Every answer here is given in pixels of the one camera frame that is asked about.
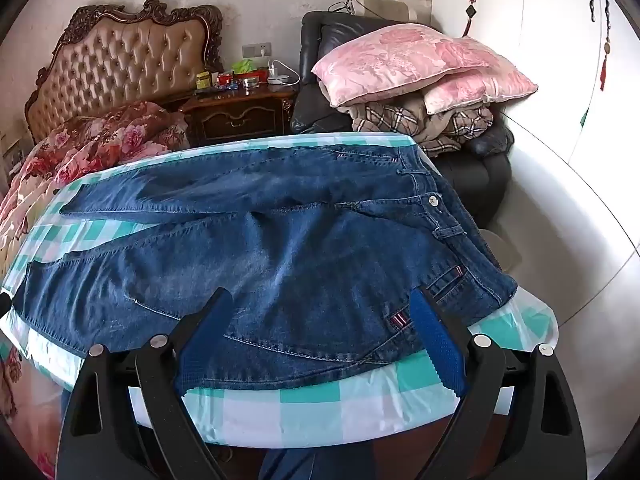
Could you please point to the person's leg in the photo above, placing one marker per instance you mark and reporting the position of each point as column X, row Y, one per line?
column 295, row 467

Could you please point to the black leather armchair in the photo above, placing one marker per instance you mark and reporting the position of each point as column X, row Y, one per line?
column 475, row 175

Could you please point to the grey wall socket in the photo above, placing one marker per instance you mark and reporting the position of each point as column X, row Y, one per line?
column 257, row 50

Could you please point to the red small box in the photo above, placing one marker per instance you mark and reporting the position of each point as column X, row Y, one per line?
column 226, row 79

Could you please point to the red knot ornament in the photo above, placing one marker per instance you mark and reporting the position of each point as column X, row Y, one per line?
column 470, row 14

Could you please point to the large pink floral pillow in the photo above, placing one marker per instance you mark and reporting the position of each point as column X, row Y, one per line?
column 390, row 60

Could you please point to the beige plaid blanket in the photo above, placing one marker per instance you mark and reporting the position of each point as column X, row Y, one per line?
column 400, row 125

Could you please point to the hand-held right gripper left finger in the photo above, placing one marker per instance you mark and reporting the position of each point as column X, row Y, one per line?
column 205, row 342

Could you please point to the tufted leather carved headboard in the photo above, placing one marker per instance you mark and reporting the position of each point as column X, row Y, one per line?
column 125, row 60

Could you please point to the red tassel ornament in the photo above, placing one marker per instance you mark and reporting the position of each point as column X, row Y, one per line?
column 605, row 47

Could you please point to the green plastic bag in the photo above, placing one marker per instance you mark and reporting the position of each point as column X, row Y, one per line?
column 243, row 65

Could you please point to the round metal tin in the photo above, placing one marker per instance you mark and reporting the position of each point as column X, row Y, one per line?
column 255, row 82

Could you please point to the dark wooden nightstand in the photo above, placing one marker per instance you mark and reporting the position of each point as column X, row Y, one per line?
column 240, row 115

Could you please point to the teal white checked tablecloth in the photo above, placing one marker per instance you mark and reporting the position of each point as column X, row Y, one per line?
column 310, row 405

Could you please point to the small pink floral pillow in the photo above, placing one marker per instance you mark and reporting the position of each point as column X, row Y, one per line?
column 480, row 91

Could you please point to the red floral blanket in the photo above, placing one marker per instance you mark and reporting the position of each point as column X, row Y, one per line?
column 100, row 135

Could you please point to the beige cushion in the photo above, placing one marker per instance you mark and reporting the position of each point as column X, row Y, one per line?
column 390, row 6

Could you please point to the white wardrobe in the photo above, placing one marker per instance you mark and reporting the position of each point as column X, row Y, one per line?
column 540, row 60

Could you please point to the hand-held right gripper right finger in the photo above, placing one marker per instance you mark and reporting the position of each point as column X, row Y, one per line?
column 440, row 342

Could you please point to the blue denim pants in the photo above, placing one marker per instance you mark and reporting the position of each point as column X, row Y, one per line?
column 300, row 260

